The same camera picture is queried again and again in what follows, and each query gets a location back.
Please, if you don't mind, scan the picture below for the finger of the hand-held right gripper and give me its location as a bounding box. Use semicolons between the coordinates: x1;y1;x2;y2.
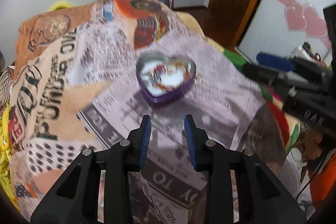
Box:
256;52;332;78
241;63;330;94

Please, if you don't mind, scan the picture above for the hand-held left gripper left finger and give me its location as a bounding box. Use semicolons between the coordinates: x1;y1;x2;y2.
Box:
30;114;153;224

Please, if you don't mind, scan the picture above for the newspaper-print blanket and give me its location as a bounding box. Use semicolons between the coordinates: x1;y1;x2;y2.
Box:
8;0;287;224

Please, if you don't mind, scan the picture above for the purple heart-shaped tin box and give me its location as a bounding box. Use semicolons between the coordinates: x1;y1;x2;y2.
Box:
136;52;197;106

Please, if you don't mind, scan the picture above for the orange bag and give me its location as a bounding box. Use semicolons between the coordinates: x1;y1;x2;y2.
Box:
309;156;332;210

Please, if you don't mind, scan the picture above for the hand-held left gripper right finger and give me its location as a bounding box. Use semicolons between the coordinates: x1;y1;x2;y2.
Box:
184;114;307;224

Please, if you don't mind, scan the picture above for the yellow cloth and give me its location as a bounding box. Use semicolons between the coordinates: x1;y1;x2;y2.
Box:
0;103;17;205

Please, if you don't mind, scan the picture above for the white plastic bag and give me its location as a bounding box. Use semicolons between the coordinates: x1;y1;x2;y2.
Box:
278;147;317;212

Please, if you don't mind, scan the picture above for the white heart-print sliding door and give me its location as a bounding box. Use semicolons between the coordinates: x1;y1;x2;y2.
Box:
238;0;336;68

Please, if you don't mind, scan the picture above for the red beaded bracelet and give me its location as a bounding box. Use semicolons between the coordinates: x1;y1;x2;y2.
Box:
146;63;191;92

